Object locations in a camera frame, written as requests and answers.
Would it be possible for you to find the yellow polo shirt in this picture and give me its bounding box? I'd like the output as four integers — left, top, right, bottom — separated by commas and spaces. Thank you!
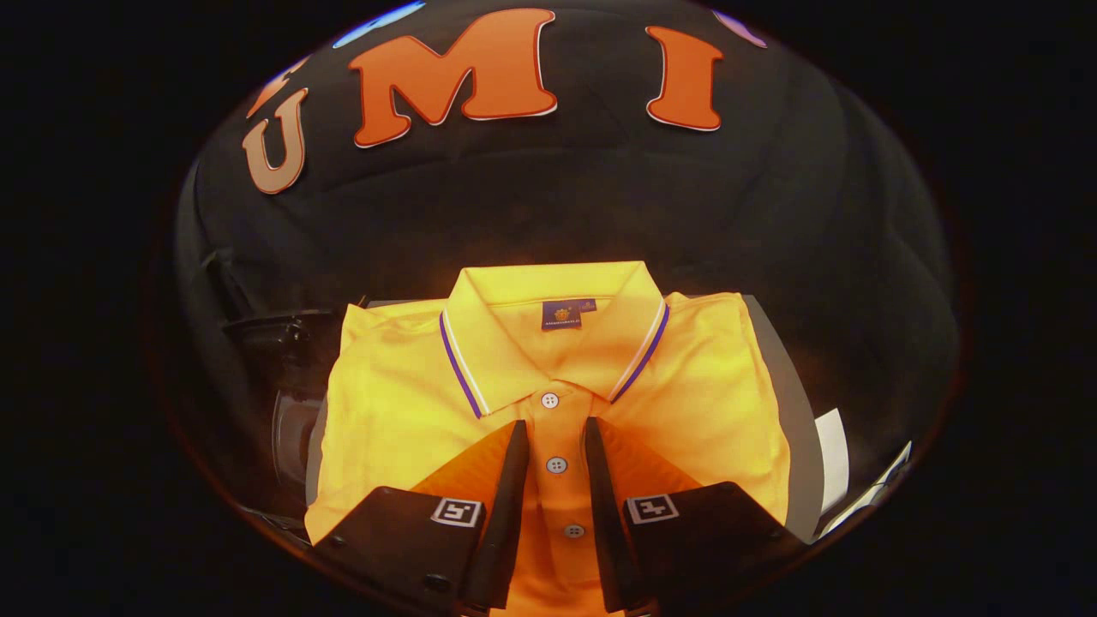
304, 261, 792, 617

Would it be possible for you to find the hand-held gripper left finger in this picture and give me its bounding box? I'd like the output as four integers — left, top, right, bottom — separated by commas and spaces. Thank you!
313, 420, 532, 614

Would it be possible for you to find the black backdrop cloth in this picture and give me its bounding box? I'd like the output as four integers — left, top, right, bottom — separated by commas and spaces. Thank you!
171, 0, 962, 549

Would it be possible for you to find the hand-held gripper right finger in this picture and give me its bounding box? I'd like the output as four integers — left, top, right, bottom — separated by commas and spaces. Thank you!
583, 416, 812, 614

